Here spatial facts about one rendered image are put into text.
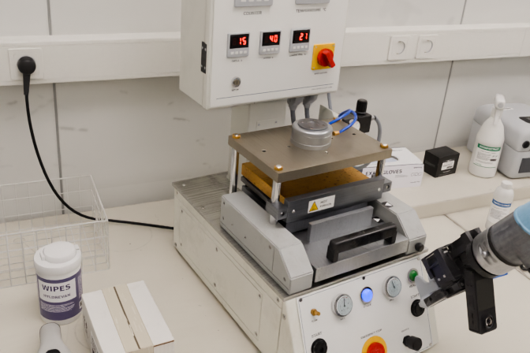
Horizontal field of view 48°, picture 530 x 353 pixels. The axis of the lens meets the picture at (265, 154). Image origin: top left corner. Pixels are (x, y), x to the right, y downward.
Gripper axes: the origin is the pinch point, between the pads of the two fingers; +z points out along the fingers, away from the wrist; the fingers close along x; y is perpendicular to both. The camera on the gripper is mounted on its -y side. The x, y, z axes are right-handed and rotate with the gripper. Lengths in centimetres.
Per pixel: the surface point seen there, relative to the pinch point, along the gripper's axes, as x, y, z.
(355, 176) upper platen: 4.4, 27.5, -4.2
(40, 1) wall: 49, 91, 10
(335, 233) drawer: 13.4, 18.1, -2.2
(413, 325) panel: 1.5, -2.1, 4.4
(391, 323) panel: 6.9, -0.2, 3.3
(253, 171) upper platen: 22.0, 35.9, 1.5
